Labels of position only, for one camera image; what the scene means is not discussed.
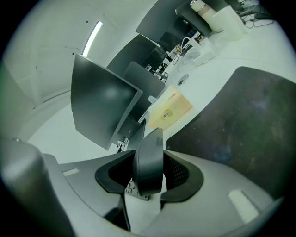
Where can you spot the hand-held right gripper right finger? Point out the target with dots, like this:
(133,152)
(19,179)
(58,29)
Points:
(208,199)

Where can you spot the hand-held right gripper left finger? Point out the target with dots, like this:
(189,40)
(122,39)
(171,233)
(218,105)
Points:
(81,178)

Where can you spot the black keyboard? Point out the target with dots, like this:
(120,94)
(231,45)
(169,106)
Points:
(134,191)

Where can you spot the black monitor stand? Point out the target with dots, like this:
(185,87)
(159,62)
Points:
(133,132)

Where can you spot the dark patterned desk mat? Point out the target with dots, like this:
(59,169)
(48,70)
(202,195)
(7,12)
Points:
(242,129)

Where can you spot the large black computer monitor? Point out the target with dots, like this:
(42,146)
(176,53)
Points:
(101,101)

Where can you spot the yellow cardboard box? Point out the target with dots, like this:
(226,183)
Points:
(170,108)

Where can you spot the dark grey monitor back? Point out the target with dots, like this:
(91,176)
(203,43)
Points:
(143,85)

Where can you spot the black monitor in row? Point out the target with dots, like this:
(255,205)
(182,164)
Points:
(131,53)
(159,20)

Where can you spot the long ceiling light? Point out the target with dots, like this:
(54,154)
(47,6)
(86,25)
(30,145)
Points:
(92,38)

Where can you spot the white charger box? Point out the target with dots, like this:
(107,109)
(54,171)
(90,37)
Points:
(204,53)

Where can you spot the white cylindrical cup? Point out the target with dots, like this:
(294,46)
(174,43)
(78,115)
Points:
(230,23)

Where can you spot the white insulated bottle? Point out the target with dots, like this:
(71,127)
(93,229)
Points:
(208,14)

